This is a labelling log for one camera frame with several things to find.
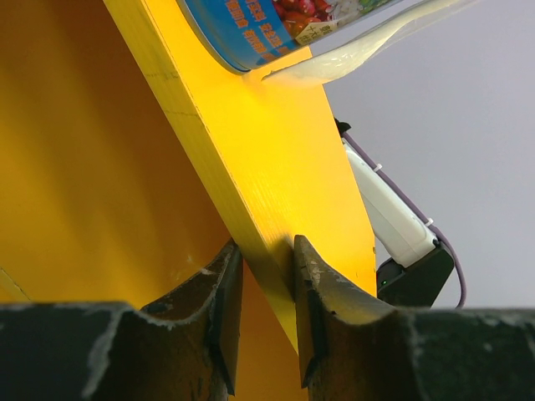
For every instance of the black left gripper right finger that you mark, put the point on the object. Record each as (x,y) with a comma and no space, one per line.
(353,346)

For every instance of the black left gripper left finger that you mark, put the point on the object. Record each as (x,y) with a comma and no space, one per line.
(182,346)

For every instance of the yellow cabinet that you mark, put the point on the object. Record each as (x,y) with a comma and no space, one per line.
(130,158)

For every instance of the tall porridge can with spoon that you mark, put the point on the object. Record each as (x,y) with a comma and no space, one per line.
(246,35)

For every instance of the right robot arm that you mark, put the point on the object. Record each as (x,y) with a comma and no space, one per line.
(421,258)

